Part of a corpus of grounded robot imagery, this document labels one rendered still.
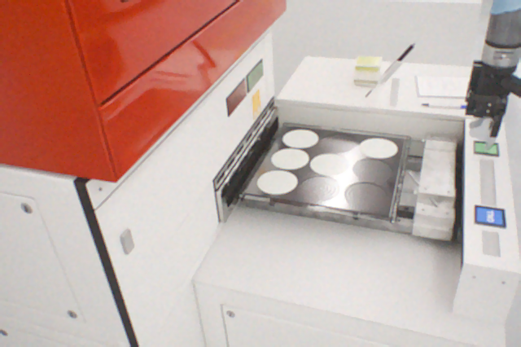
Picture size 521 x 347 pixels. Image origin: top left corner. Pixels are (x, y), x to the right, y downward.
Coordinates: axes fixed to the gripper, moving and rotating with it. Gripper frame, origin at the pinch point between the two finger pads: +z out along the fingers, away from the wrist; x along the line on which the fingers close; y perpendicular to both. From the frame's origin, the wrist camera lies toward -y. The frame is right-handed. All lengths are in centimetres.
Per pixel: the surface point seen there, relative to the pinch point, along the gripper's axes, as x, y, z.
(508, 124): -199, -35, 98
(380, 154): -1.8, 25.2, 7.6
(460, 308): 40.0, 4.2, 13.4
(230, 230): 29, 56, 16
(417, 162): -8.1, 15.8, 12.8
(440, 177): 2.6, 9.9, 9.6
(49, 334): 66, 81, 17
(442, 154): -8.7, 9.8, 9.6
